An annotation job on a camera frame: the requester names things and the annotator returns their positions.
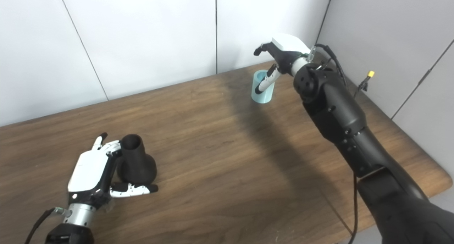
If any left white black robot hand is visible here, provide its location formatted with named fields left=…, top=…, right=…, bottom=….
left=67, top=132, right=159, bottom=207

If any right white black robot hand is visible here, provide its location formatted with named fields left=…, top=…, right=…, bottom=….
left=253, top=34, right=311, bottom=94

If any light blue cup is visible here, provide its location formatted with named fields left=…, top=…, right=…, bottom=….
left=251, top=70, right=275, bottom=104

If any black funnel-shaped nozzle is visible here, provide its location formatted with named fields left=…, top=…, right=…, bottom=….
left=117, top=134, right=157, bottom=185

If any yellow and black cable plug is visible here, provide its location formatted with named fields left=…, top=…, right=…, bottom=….
left=358, top=71, right=375, bottom=92

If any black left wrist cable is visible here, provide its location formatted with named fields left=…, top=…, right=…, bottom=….
left=24, top=207, right=71, bottom=244

